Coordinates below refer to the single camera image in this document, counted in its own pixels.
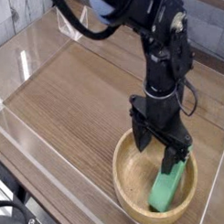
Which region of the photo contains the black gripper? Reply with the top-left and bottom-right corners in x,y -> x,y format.
129,88 -> 192,175

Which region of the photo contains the green rectangular block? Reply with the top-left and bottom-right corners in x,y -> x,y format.
147,144 -> 194,215

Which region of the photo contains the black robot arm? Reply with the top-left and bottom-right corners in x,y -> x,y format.
52,0 -> 195,175

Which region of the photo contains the wooden bowl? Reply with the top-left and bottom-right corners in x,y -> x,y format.
112,130 -> 197,224

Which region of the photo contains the clear acrylic enclosure wall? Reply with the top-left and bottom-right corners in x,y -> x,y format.
0,10 -> 224,224

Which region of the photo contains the clear acrylic corner bracket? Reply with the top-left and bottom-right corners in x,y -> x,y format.
54,4 -> 90,43

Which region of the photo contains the black metal table bracket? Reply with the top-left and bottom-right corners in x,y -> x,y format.
11,196 -> 40,224

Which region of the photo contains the black cable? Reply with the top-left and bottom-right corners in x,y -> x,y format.
0,199 -> 32,224

